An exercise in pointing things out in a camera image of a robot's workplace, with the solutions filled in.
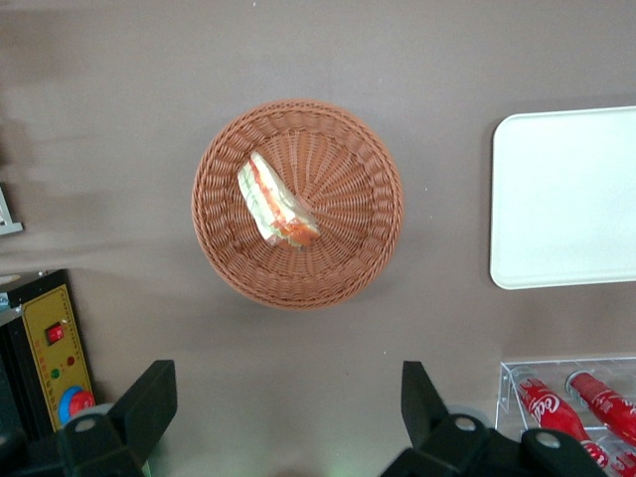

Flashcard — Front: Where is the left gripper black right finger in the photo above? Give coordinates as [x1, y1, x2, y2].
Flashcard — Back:
[382, 361, 518, 477]

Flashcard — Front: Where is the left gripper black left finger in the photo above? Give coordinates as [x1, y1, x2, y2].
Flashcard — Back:
[57, 359, 179, 477]

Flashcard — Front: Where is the triangular sandwich with red filling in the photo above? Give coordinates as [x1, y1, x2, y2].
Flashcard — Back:
[237, 151, 321, 249]

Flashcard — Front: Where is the round brown wicker basket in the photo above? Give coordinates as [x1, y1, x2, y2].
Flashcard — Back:
[191, 97, 404, 312]

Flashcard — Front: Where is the cream rectangular plastic tray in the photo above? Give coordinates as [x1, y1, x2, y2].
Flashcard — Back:
[489, 105, 636, 291]

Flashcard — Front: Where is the clear acrylic bottle rack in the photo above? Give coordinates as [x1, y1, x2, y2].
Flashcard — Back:
[495, 355, 636, 477]

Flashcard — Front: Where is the black food warmer machine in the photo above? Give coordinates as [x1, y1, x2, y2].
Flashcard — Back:
[0, 269, 98, 438]

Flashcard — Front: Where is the red cola bottle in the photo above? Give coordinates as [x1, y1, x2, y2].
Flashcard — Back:
[567, 370, 636, 448]
[514, 377, 610, 471]
[608, 441, 636, 476]

